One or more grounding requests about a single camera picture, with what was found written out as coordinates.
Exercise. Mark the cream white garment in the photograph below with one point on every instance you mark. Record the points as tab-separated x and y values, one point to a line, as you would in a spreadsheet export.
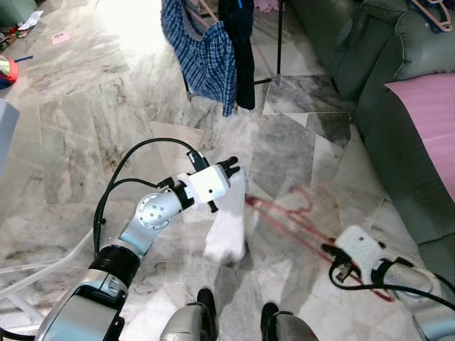
227	227

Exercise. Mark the brown pink clothes hanger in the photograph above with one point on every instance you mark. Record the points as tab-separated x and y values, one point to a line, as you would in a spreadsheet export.
284	219

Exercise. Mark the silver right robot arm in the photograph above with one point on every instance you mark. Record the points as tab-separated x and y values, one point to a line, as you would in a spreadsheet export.
416	278

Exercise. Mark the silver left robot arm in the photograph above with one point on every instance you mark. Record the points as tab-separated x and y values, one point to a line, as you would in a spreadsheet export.
153	213

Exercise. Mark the pale pink clothes hanger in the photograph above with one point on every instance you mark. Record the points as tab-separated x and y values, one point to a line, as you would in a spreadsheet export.
435	18

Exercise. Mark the blue plaid shirt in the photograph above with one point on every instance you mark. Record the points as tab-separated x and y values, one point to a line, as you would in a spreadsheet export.
206	64

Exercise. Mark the dark navy garment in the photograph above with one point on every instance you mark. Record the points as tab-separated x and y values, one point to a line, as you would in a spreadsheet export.
243	57

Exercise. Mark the black clothes drying rack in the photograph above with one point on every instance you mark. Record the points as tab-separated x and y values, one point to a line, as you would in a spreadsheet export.
279	42

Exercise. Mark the robot left leg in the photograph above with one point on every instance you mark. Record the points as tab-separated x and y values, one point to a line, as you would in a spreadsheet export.
186	323

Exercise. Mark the pink blanket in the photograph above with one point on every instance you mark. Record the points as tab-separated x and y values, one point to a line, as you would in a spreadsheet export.
430	121

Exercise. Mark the grey green sofa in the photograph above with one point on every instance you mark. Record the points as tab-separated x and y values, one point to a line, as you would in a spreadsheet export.
377	42

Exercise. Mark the pink paper sheet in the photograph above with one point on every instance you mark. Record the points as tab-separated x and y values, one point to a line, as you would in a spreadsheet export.
61	38

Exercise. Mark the blue pen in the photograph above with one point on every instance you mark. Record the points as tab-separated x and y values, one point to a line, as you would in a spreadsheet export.
23	57

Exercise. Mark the red blue backpack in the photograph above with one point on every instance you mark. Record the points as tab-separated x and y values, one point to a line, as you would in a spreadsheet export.
7	72

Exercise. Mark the white paper sheet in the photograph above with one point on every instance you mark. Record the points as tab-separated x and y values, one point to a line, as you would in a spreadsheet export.
30	21

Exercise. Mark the teal plastic bin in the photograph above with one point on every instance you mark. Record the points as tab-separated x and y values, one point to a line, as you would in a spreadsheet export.
14	10

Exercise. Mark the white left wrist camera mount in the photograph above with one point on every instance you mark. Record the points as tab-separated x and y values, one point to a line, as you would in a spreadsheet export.
206	186

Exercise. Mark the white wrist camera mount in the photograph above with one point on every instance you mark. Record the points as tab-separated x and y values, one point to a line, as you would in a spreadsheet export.
206	186
359	249

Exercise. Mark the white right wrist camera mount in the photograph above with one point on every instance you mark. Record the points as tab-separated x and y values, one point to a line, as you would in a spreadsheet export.
359	249

